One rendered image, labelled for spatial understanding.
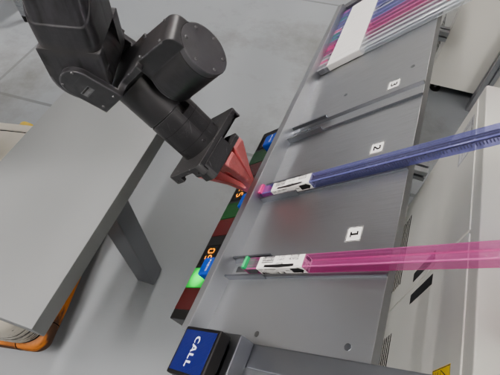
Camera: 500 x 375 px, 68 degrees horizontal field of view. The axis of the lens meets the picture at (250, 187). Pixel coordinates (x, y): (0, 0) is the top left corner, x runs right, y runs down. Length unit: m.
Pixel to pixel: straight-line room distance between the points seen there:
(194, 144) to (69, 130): 0.41
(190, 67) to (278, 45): 1.66
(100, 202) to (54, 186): 0.09
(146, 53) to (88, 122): 0.44
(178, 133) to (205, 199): 0.93
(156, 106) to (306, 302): 0.25
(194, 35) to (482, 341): 0.50
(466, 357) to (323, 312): 0.31
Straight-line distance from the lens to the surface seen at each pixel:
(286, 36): 2.09
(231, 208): 0.55
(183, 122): 0.43
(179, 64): 0.38
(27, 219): 0.70
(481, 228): 0.67
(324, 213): 0.39
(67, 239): 0.65
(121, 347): 1.20
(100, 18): 0.39
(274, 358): 0.32
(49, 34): 0.39
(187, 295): 0.50
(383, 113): 0.46
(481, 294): 0.62
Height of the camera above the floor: 1.12
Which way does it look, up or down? 55 degrees down
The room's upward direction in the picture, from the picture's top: straight up
